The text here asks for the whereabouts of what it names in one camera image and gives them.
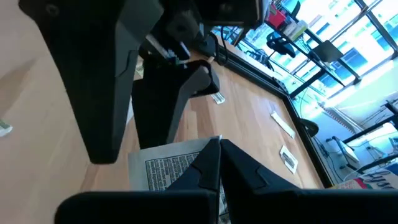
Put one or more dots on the white oblong packet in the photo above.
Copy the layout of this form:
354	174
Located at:
283	124

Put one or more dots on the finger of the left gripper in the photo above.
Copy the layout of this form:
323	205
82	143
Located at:
93	77
161	102

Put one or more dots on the white square wipe packet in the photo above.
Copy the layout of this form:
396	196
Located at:
288	159
161	168

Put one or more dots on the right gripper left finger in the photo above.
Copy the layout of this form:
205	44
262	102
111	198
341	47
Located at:
202	177

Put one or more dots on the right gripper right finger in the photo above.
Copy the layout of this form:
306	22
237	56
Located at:
248	193

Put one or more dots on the black office chair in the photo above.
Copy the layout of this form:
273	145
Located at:
280	45

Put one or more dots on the yellow Lysol wipes canister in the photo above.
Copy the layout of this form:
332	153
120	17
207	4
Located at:
373	182

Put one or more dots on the red box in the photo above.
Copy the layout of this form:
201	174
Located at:
276	17

